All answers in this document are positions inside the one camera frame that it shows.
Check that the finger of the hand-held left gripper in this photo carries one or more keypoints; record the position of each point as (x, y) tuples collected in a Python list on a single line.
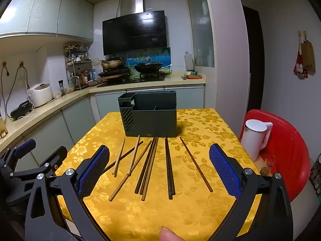
[(57, 155), (23, 146)]

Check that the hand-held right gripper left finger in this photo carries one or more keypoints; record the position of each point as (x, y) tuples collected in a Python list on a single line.
[(94, 173)]

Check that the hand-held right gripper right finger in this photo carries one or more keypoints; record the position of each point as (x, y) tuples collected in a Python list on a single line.
[(224, 173)]

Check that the brown wooden chopstick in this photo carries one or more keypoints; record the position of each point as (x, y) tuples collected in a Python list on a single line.
[(120, 185), (145, 193), (196, 165)]

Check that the light bamboo chopstick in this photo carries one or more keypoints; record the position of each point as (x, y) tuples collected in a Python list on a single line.
[(134, 154), (119, 157)]

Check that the dark wooden chopstick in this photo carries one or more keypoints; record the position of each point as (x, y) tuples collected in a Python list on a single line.
[(172, 178), (143, 173), (126, 153), (146, 174), (168, 175)]

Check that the dark green utensil holder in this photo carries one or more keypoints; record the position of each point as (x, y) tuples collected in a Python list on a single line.
[(155, 123)]

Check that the person's right hand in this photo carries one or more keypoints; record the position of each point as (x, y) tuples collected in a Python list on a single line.
[(168, 234)]

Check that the black countertop appliance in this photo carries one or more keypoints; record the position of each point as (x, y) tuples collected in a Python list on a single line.
[(21, 109)]

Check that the white kettle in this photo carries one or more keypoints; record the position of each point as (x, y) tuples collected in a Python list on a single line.
[(254, 140)]

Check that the clear glass cup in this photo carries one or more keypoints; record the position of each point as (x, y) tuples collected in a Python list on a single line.
[(268, 164)]

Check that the white rice cooker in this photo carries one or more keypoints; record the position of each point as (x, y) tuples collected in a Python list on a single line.
[(40, 95)]

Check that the red plastic stool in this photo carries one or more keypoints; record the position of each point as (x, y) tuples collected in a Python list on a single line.
[(288, 155)]

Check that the yellow floral tablecloth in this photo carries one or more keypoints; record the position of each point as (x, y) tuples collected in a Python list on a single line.
[(155, 213)]

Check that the red sauce bottle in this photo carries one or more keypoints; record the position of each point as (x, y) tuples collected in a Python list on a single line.
[(85, 77)]

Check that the clear plastic oil jug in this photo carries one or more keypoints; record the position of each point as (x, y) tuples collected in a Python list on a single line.
[(96, 71)]

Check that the metal spice rack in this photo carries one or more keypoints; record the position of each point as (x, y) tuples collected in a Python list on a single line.
[(75, 61)]

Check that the orange green dishcloth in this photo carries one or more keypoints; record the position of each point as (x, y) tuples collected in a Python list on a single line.
[(193, 75)]

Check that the black gas hob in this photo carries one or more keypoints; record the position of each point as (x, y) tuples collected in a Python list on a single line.
[(140, 80)]

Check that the golden pan with lid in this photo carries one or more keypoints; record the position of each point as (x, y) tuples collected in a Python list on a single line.
[(112, 63)]

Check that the black wok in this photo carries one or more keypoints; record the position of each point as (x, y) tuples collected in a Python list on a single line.
[(149, 67)]

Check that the dark door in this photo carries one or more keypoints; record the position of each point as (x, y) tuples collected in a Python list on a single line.
[(253, 55)]

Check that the yellow hanging bag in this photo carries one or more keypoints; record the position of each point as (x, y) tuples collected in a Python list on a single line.
[(308, 55)]

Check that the frosted glass door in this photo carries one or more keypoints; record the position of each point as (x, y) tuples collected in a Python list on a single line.
[(200, 30)]

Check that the black range hood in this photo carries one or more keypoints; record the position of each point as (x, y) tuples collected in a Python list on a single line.
[(135, 32)]

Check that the pale green wall cabinets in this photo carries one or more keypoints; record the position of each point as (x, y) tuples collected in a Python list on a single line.
[(45, 10)]

